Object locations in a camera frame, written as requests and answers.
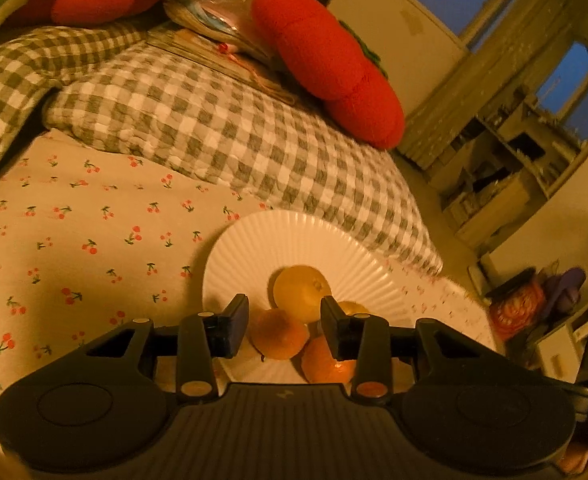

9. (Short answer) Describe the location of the orange tangerine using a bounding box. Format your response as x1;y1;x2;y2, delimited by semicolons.
251;308;311;361
301;335;357;385

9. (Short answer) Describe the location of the cherry print cloth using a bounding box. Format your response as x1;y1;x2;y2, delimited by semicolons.
0;127;505;443

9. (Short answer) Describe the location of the grey gingham pillow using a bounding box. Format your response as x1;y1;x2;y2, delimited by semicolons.
41;47;444;277

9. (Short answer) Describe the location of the beige curtain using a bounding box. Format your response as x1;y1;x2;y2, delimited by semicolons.
396;0;585;172

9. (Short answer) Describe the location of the orange patterned bag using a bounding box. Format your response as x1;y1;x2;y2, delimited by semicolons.
488;280;547;344

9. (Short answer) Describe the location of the red tomato cushion green top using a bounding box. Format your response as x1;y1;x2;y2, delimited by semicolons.
251;0;406;151

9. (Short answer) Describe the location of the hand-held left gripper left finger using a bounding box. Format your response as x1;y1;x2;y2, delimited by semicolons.
81;294;251;406

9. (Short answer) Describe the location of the clear plastic bag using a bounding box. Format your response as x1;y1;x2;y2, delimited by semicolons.
164;0;275;47

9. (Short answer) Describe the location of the white ribbed plate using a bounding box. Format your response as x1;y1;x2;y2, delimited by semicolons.
202;210;417;386

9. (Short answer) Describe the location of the yellow citrus with brown marks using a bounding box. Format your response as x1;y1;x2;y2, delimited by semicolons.
272;265;334;324

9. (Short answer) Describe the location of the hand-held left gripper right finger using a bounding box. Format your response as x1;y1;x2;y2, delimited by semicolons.
320;296;479;406

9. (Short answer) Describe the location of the purple slipper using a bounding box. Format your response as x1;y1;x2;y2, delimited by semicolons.
544;267;587;317

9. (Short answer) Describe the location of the stack of books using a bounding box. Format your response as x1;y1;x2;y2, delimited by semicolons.
146;27;297;107

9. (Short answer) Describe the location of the wooden shelf unit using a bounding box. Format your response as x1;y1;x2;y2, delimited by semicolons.
424;100;588;252

